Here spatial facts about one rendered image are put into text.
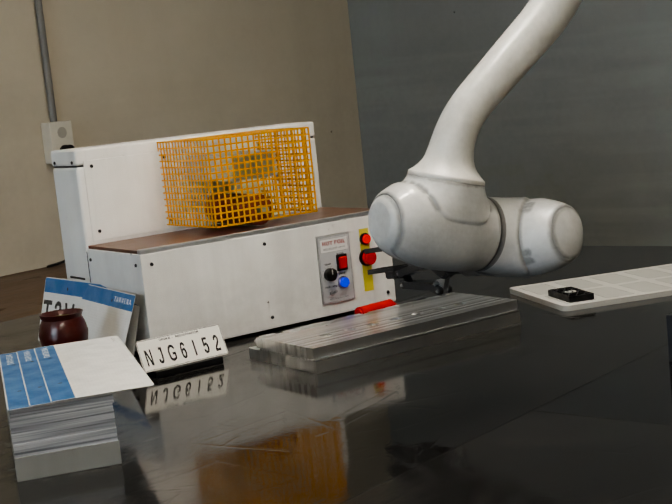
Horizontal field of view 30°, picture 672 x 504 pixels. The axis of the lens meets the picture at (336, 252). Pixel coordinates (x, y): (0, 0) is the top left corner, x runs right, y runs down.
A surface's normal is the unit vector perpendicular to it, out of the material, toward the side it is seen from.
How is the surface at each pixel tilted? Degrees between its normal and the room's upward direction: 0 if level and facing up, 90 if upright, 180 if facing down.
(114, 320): 69
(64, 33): 90
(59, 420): 90
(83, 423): 90
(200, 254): 90
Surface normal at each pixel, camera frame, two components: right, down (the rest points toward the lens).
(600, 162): -0.65, 0.16
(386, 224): -0.85, 0.06
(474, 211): 0.61, 0.00
